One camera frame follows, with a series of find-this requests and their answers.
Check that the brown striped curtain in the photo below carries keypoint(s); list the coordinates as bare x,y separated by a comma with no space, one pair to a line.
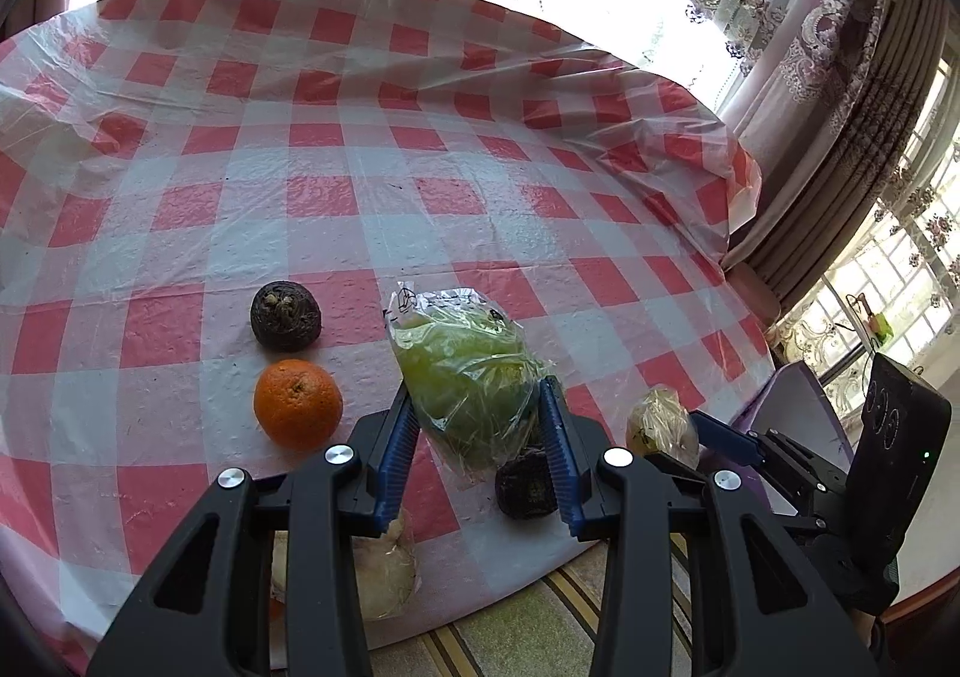
855,144

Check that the purple box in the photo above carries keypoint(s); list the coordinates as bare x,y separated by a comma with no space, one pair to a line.
799,407

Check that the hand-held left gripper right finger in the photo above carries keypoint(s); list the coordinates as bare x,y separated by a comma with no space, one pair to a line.
556,452

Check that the orange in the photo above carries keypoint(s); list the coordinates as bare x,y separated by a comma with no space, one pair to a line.
297,404

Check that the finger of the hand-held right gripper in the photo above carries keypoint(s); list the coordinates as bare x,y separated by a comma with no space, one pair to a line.
787,508
724,435

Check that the pale fruit in plastic bag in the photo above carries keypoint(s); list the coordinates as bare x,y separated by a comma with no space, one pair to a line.
386,572

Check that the striped floor rug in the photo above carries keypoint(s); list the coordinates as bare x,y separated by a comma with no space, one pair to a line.
510,617

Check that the green fruit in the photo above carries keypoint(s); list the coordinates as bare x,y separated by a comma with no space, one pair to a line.
465,384

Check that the red white checkered tablecloth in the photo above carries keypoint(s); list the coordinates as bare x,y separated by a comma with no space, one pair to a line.
375,182

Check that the small green object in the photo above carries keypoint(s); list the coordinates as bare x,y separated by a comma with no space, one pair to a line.
876,326

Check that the yellowish fruit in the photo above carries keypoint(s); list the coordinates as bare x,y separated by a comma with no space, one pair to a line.
660,428

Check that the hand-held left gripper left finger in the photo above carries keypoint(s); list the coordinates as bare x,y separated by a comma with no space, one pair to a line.
396,448

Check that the dark brown round fruit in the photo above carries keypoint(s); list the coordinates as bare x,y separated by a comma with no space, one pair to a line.
523,486
286,315

